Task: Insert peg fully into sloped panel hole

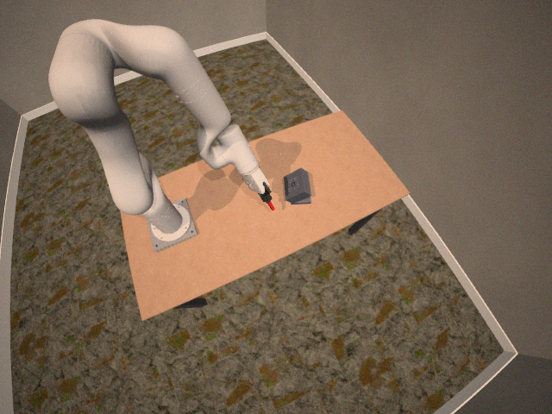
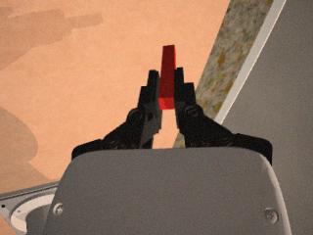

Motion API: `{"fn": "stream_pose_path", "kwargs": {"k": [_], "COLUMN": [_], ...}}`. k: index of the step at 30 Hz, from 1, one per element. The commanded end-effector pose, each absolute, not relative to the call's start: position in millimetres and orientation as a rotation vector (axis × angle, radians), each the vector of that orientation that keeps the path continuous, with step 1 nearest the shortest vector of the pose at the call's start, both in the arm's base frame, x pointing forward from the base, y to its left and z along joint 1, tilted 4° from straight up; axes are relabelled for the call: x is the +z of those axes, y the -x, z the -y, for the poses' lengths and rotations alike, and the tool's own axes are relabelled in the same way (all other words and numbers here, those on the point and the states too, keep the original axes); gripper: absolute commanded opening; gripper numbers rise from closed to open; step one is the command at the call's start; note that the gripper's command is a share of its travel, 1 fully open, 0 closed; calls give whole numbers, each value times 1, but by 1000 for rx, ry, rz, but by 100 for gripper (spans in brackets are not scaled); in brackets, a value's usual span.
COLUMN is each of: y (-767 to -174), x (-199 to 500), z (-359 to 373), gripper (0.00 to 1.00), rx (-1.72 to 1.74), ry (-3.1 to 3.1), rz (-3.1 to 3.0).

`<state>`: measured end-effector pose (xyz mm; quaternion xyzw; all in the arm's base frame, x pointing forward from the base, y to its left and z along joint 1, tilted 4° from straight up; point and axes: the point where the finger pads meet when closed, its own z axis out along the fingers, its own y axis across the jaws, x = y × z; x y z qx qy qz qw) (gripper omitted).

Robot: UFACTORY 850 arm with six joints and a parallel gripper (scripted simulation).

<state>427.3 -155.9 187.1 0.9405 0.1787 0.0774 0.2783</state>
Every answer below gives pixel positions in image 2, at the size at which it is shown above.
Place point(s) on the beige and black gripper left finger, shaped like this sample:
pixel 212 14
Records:
pixel 141 125

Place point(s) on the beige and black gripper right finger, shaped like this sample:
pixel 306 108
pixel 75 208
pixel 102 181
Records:
pixel 202 131

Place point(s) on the red peg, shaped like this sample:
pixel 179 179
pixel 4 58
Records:
pixel 166 84

